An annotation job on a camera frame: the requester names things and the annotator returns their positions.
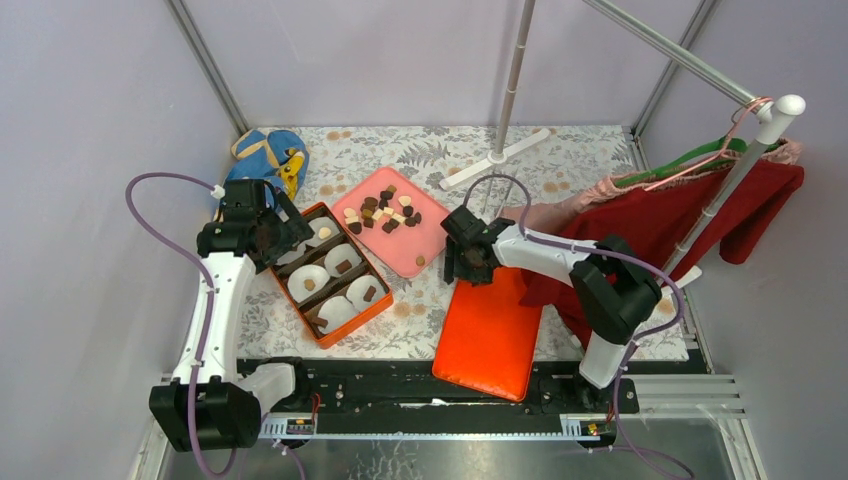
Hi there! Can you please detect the green hanger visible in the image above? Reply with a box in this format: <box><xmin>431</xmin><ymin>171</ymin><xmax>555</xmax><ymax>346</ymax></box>
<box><xmin>610</xmin><ymin>138</ymin><xmax>748</xmax><ymax>190</ymax></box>

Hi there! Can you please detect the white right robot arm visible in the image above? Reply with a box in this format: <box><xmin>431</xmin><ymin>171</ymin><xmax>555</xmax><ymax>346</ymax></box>
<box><xmin>441</xmin><ymin>206</ymin><xmax>662</xmax><ymax>412</ymax></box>

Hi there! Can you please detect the white clothes rack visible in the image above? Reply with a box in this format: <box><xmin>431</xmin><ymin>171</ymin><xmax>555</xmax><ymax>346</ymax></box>
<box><xmin>440</xmin><ymin>0</ymin><xmax>808</xmax><ymax>293</ymax></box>

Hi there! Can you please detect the pink garment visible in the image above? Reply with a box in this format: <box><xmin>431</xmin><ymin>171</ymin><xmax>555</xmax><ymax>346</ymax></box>
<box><xmin>496</xmin><ymin>137</ymin><xmax>804</xmax><ymax>236</ymax></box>

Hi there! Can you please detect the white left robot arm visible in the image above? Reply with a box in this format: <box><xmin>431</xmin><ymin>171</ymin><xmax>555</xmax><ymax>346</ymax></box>
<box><xmin>149</xmin><ymin>179</ymin><xmax>314</xmax><ymax>452</ymax></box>

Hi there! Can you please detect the pink tray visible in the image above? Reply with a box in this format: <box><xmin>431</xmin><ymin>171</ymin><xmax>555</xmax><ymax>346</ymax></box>
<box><xmin>331</xmin><ymin>167</ymin><xmax>449</xmax><ymax>278</ymax></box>

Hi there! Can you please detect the dark red garment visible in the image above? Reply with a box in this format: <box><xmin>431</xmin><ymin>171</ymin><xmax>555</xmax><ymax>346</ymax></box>
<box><xmin>520</xmin><ymin>161</ymin><xmax>805</xmax><ymax>346</ymax></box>

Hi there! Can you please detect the dark brown chocolate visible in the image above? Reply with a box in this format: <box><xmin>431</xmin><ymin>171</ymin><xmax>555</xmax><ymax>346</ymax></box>
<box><xmin>336</xmin><ymin>260</ymin><xmax>353</xmax><ymax>275</ymax></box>

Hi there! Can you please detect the orange box lid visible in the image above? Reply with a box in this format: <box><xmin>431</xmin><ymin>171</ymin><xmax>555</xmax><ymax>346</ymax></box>
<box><xmin>432</xmin><ymin>268</ymin><xmax>542</xmax><ymax>402</ymax></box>

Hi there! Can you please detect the blue plush toy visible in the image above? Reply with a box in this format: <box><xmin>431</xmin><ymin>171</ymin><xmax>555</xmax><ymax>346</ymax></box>
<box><xmin>225</xmin><ymin>128</ymin><xmax>310</xmax><ymax>200</ymax></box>

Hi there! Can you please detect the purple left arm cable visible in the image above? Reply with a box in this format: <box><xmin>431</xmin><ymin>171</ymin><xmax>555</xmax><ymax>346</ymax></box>
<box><xmin>125</xmin><ymin>172</ymin><xmax>240</xmax><ymax>480</ymax></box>

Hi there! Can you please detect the white paper cup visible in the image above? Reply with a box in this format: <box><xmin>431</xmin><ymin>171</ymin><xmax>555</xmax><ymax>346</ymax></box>
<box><xmin>315</xmin><ymin>296</ymin><xmax>359</xmax><ymax>335</ymax></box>
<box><xmin>275</xmin><ymin>243</ymin><xmax>307</xmax><ymax>266</ymax></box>
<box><xmin>323</xmin><ymin>243</ymin><xmax>363</xmax><ymax>278</ymax></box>
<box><xmin>345</xmin><ymin>275</ymin><xmax>387</xmax><ymax>312</ymax></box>
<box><xmin>287</xmin><ymin>265</ymin><xmax>330</xmax><ymax>303</ymax></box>
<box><xmin>305</xmin><ymin>216</ymin><xmax>340</xmax><ymax>248</ymax></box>

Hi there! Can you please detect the orange chocolate box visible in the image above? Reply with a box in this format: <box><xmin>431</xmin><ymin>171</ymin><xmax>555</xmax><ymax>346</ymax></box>
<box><xmin>271</xmin><ymin>203</ymin><xmax>394</xmax><ymax>349</ymax></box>

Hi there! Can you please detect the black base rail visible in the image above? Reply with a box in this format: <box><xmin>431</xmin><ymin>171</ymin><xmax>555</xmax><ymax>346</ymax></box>
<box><xmin>235</xmin><ymin>349</ymin><xmax>709</xmax><ymax>435</ymax></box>

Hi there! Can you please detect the pink wire hanger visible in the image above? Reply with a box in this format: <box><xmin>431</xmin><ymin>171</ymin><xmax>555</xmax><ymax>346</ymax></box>
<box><xmin>645</xmin><ymin>97</ymin><xmax>773</xmax><ymax>191</ymax></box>

